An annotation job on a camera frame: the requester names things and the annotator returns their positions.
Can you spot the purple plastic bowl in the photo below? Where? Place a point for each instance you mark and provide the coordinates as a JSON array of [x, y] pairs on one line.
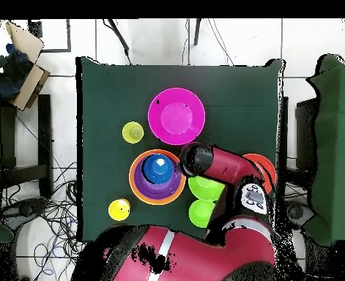
[[157, 191]]

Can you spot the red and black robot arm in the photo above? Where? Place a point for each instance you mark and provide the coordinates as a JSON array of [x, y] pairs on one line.
[[204, 257]]

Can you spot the pink plastic bowl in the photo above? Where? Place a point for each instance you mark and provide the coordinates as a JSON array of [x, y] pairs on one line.
[[176, 117]]

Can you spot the pale yellow plastic cup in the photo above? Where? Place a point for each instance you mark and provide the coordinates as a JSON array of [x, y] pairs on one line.
[[133, 132]]

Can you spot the large green plastic bowl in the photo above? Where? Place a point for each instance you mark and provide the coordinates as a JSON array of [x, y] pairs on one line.
[[204, 190]]

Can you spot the small green plastic bowl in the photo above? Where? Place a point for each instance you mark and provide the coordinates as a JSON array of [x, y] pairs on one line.
[[200, 213]]

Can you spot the orange-yellow plastic cup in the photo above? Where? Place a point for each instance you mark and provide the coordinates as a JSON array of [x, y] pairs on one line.
[[118, 210]]

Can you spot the dark green tablecloth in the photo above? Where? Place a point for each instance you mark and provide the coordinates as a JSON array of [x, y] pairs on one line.
[[116, 87]]

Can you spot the red plastic bowl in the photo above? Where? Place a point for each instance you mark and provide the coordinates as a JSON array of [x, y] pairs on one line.
[[267, 169]]

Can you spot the black tripod leg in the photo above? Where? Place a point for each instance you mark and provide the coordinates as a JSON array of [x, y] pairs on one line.
[[197, 32], [119, 36]]

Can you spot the black chair base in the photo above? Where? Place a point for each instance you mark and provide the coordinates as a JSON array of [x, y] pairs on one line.
[[302, 213], [25, 209]]

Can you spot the dark blue cloth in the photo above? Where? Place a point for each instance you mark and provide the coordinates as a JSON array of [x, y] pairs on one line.
[[12, 76]]

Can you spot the cardboard box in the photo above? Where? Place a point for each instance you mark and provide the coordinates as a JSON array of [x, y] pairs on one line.
[[25, 41]]

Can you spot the black stool frame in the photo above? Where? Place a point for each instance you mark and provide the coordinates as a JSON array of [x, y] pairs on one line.
[[44, 131]]

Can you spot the black metal frame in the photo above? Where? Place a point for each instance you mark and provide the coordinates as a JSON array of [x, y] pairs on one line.
[[36, 29]]

